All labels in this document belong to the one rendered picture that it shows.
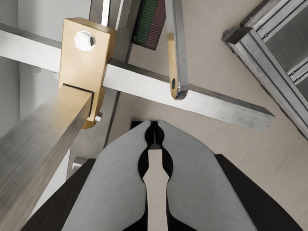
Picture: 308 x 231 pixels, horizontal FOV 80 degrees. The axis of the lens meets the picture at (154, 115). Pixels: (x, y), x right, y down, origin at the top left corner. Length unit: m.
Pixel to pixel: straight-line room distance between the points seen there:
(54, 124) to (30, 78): 0.37
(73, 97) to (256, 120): 0.24
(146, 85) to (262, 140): 1.36
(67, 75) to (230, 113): 0.22
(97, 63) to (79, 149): 0.30
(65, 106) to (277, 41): 0.93
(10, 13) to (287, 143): 1.64
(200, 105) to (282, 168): 1.61
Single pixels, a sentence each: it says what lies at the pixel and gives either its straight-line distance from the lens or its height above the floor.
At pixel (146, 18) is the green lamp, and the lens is 0.36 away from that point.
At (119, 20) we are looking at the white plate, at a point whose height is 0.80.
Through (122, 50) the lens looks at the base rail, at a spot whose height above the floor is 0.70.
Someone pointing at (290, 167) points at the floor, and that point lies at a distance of 1.86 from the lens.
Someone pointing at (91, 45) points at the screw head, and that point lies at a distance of 0.22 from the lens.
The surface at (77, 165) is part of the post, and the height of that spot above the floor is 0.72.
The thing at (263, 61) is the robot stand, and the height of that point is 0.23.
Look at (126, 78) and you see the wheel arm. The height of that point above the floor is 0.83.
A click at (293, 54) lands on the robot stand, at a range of 1.08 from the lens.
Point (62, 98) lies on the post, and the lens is 0.22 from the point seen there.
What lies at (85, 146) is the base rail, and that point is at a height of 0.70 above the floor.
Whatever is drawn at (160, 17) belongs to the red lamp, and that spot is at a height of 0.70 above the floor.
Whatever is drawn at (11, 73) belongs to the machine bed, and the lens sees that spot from 0.53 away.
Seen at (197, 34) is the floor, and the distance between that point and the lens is 1.09.
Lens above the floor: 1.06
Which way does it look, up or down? 61 degrees down
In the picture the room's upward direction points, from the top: 178 degrees clockwise
